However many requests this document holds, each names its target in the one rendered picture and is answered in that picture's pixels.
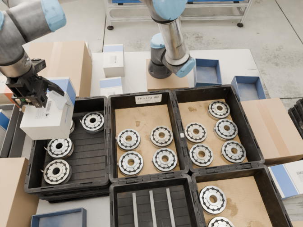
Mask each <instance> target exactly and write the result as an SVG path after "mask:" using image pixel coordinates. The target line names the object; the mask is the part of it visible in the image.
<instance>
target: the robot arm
mask: <svg viewBox="0 0 303 227"><path fill-rule="evenodd" d="M2 1H3V2H4V3H5V4H6V5H7V6H8V8H9V9H7V10H4V11H1V10H0V72H1V73H2V74H3V75H4V76H6V78H7V81H6V83H5V85H6V86H7V87H8V88H9V89H10V90H11V91H12V92H13V94H12V97H11V99H12V100H13V101H14V102H15V103H16V104H17V105H18V107H19V108H20V110H19V111H21V109H22V107H23V105H24V106H25V107H26V105H28V104H29V105H30V106H35V107H36V108H42V106H43V107H44V108H46V104H47V100H48V97H47V96H46V95H47V90H49V91H50V92H49V93H48V95H49V97H50V98H51V99H52V100H54V101H55V104H56V107H57V108H58V109H59V110H62V109H63V107H64V105H65V104H67V105H69V106H71V102H70V100H69V98H68V97H67V95H66V94H65V93H64V91H63V90H62V89H61V88H60V87H59V86H58V85H57V84H55V83H53V82H51V81H49V80H48V79H46V78H44V77H43V76H38V74H37V73H38V72H40V71H41V70H43V69H44V68H46V61H45V59H38V58H37V59H30V58H29V56H28V54H27V53H26V51H25V50H24V48H23V46H22V45H24V44H27V43H29V42H31V41H33V40H35V39H38V38H40V37H42V36H45V35H47V34H49V33H54V32H55V31H56V30H58V29H60V28H62V27H64V26H65V25H66V22H67V21H66V16H65V14H64V11H63V9H62V7H61V5H60V4H63V3H68V2H73V1H78V0H2ZM139 1H141V2H142V3H144V4H145V5H146V6H147V7H148V10H149V13H150V15H151V18H152V20H153V21H154V22H156V23H157V24H158V26H159V29H160V33H157V34H155V35H154V36H153V37H152V38H151V43H150V47H151V59H150V61H149V64H148V72H149V74H150V75H151V76H152V77H154V78H158V79H164V78H167V77H169V76H170V75H171V74H172V73H174V74H175V75H176V76H178V77H179V78H182V77H185V76H186V75H187V74H189V73H190V71H191V70H192V69H193V67H194V66H195V63H196V60H195V59H194V58H193V57H191V56H190V52H189V49H188V47H187V46H186V45H185V43H184V36H183V31H182V26H181V21H180V15H181V14H182V12H183V11H184V9H185V7H186V5H185V4H186V3H187V1H188V0H139ZM16 99H19V100H20V104H18V103H17V101H16Z"/></svg>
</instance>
